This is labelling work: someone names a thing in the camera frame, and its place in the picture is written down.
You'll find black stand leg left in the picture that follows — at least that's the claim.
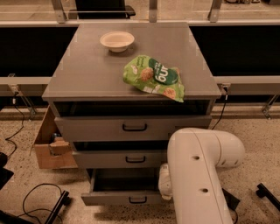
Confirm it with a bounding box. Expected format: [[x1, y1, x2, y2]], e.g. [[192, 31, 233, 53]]
[[45, 191, 71, 224]]

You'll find black stand leg right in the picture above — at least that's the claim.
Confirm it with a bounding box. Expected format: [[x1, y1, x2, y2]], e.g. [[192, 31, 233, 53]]
[[255, 183, 280, 212]]

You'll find white paper bowl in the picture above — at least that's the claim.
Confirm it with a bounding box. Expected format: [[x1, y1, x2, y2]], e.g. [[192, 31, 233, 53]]
[[100, 31, 135, 53]]

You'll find metal railing frame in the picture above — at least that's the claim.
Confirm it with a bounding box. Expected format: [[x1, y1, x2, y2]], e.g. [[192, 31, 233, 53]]
[[1, 0, 279, 107]]

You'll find black power adapter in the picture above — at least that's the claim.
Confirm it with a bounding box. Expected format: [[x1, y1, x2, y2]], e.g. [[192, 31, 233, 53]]
[[222, 189, 240, 211]]

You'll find grey drawer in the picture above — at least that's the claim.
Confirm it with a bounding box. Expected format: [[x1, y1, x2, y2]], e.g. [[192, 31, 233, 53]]
[[73, 150, 167, 169], [55, 115, 212, 142], [81, 168, 162, 206]]

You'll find grey top drawer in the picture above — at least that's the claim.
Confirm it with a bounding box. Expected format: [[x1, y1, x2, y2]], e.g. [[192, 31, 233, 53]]
[[55, 115, 212, 142]]

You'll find black object left edge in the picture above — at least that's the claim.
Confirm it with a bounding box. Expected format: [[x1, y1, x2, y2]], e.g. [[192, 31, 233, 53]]
[[0, 152, 14, 190]]

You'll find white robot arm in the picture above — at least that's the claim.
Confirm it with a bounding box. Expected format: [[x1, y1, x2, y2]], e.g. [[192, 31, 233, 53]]
[[158, 128, 245, 224]]

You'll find grey drawer cabinet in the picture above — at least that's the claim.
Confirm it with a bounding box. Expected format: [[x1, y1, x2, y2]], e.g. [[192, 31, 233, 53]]
[[41, 22, 222, 176]]

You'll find brown cardboard box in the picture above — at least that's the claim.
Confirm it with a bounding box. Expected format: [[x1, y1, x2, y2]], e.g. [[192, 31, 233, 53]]
[[33, 108, 77, 169]]

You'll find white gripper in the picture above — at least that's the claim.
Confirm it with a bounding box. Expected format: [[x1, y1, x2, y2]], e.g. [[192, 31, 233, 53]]
[[158, 163, 172, 200]]

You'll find black cable left wall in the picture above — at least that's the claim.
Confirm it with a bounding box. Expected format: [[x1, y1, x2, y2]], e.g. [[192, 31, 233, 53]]
[[4, 90, 26, 158]]

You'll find black office chair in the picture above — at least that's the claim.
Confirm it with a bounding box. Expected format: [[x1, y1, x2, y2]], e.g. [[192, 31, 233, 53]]
[[68, 0, 136, 19]]

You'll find grey middle drawer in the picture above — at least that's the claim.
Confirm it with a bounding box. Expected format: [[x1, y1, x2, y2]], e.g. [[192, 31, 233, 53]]
[[73, 150, 167, 169]]

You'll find black stand leg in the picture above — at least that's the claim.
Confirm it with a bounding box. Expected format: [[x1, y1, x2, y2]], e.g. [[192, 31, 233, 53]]
[[255, 183, 280, 212], [45, 191, 71, 224]]

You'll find grey bottom drawer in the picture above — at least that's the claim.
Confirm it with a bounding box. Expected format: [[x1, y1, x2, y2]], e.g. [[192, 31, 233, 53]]
[[81, 168, 162, 206]]

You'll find black power cable right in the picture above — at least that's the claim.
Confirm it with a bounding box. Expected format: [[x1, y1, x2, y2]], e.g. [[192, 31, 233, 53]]
[[210, 87, 229, 131]]

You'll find green snack bag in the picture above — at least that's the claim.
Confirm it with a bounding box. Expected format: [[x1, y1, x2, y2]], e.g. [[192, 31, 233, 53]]
[[123, 55, 185, 102]]

